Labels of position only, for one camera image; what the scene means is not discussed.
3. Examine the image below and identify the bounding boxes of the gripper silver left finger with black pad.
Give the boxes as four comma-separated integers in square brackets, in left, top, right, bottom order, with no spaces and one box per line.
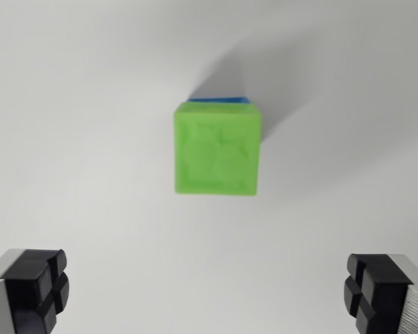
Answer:
[0,248,71,334]

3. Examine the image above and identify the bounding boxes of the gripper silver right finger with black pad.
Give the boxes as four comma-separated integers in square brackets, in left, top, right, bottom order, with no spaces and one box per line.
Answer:
[342,253,418,334]

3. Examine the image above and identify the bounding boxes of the green embossed cube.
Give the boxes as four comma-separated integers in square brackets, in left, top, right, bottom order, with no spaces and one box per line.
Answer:
[172,100,263,198]

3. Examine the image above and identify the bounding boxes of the blue embossed cube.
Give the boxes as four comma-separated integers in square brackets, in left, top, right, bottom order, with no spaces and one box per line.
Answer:
[186,95,252,104]

